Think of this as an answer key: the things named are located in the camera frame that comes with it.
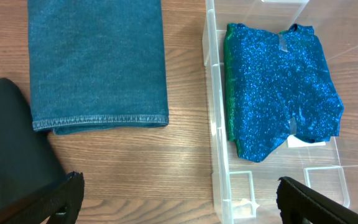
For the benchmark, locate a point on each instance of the blue denim jeans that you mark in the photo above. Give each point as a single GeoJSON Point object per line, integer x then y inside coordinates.
{"type": "Point", "coordinates": [96, 65]}

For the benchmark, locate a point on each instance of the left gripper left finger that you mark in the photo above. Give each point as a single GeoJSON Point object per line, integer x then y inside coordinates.
{"type": "Point", "coordinates": [59, 202]}

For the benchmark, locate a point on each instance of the blue green sequin garment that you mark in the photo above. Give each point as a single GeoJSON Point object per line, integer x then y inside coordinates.
{"type": "Point", "coordinates": [277, 85]}

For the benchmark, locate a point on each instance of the white label sticker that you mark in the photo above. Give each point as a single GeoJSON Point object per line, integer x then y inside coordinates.
{"type": "Point", "coordinates": [293, 142]}

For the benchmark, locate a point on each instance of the black cloth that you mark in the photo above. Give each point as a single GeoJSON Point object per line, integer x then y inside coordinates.
{"type": "Point", "coordinates": [27, 160]}

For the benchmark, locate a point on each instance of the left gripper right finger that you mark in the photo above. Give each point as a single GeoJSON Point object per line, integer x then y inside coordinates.
{"type": "Point", "coordinates": [299, 204]}

